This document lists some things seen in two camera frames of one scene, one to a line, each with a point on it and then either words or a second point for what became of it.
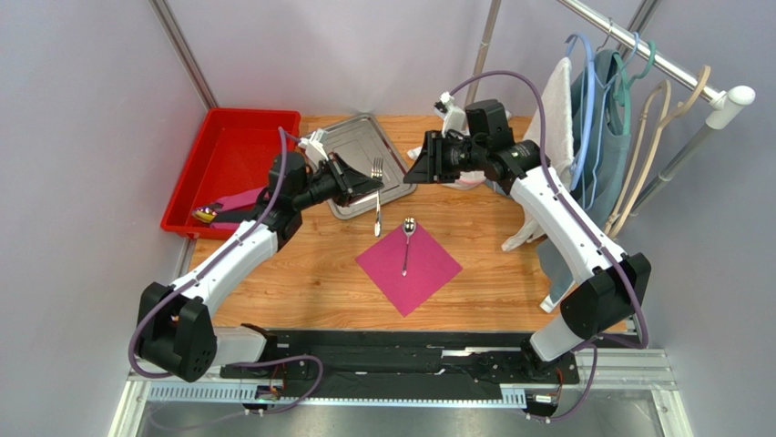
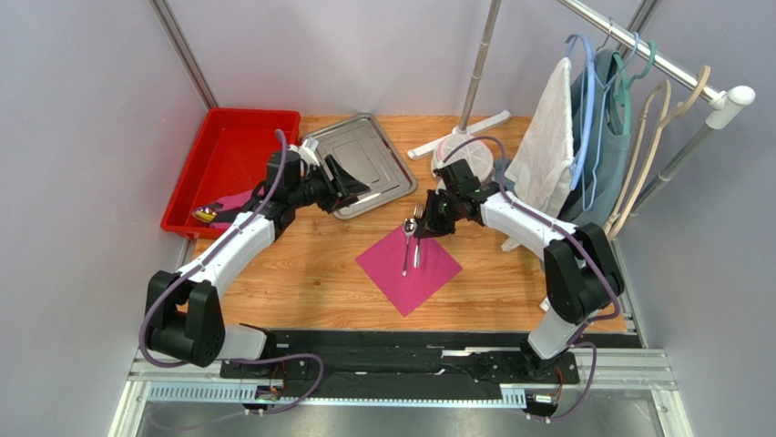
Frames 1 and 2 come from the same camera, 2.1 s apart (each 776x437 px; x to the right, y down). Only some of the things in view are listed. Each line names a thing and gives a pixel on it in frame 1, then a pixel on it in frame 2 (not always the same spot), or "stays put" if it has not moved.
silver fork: (378, 171) → (417, 212)
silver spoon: (409, 228) stays put
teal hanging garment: (601, 134) stays put
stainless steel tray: (358, 140) stays put
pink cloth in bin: (229, 212) stays put
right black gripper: (435, 157) → (440, 211)
